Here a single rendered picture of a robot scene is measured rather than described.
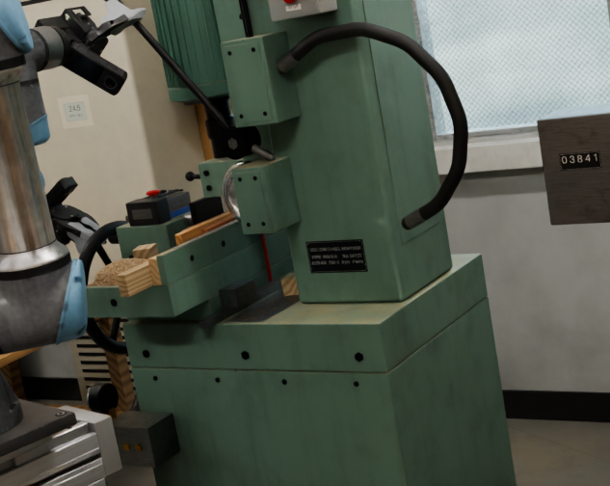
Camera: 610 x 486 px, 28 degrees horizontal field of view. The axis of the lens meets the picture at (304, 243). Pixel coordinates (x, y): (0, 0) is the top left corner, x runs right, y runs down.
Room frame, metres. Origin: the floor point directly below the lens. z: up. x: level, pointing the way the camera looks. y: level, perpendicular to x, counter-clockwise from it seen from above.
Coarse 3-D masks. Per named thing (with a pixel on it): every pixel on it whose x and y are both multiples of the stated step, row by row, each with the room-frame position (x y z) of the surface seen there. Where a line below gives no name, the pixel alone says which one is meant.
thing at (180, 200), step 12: (180, 192) 2.51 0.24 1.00; (132, 204) 2.42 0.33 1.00; (144, 204) 2.40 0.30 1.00; (156, 204) 2.39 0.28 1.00; (168, 204) 2.42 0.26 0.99; (180, 204) 2.47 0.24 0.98; (132, 216) 2.42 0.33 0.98; (144, 216) 2.41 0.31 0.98; (156, 216) 2.39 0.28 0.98; (168, 216) 2.41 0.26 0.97
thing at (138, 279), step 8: (144, 264) 2.12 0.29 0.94; (128, 272) 2.07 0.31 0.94; (136, 272) 2.08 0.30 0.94; (144, 272) 2.10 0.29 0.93; (120, 280) 2.06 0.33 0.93; (128, 280) 2.06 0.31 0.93; (136, 280) 2.08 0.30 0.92; (144, 280) 2.10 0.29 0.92; (120, 288) 2.06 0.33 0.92; (128, 288) 2.06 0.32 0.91; (136, 288) 2.07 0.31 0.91; (144, 288) 2.09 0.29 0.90; (120, 296) 2.07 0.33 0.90; (128, 296) 2.06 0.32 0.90
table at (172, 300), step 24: (288, 240) 2.42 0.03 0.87; (216, 264) 2.22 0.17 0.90; (240, 264) 2.28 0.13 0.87; (264, 264) 2.34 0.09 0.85; (96, 288) 2.19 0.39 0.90; (168, 288) 2.09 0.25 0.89; (192, 288) 2.15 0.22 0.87; (216, 288) 2.20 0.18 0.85; (96, 312) 2.19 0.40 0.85; (120, 312) 2.16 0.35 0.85; (144, 312) 2.13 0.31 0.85; (168, 312) 2.10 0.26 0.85
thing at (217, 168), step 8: (208, 160) 2.39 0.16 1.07; (216, 160) 2.37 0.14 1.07; (224, 160) 2.34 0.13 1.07; (232, 160) 2.33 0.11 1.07; (240, 160) 2.31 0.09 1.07; (200, 168) 2.37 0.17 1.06; (208, 168) 2.36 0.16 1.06; (216, 168) 2.35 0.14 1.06; (224, 168) 2.34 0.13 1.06; (200, 176) 2.37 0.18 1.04; (208, 176) 2.36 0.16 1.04; (216, 176) 2.35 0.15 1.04; (208, 184) 2.36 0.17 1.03; (216, 184) 2.35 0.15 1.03; (208, 192) 2.36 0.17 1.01; (216, 192) 2.35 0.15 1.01
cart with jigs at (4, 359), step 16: (96, 320) 3.57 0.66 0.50; (112, 320) 3.66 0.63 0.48; (16, 352) 3.29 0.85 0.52; (0, 368) 3.93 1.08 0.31; (16, 368) 3.94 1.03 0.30; (112, 368) 3.66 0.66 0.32; (128, 368) 3.68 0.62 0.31; (16, 384) 3.92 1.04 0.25; (128, 384) 3.67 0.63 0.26; (128, 400) 3.65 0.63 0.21
